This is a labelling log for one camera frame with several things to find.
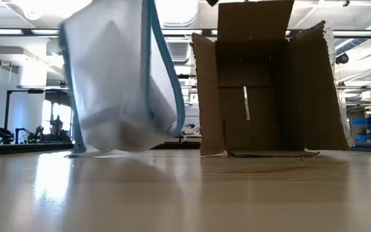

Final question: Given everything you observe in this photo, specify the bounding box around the brown cardboard box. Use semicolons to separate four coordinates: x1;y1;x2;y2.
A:
190;0;356;159

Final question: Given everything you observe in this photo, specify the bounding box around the white mesh blue-zipper bag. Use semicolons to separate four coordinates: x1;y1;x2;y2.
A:
58;0;186;159

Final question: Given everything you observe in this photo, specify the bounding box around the long ceiling light strip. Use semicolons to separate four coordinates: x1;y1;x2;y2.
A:
0;28;371;38

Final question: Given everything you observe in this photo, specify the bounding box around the storage shelf rack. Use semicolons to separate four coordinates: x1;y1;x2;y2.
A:
348;104;371;150

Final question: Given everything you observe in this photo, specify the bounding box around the silver ventilation duct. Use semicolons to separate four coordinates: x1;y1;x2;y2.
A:
155;0;201;62

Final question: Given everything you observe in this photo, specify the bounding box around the black background gantry frame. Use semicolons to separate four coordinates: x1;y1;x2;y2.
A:
4;89;72;142

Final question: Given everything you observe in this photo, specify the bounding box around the black aluminium table frame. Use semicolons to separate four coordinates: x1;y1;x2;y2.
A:
0;141;371;158

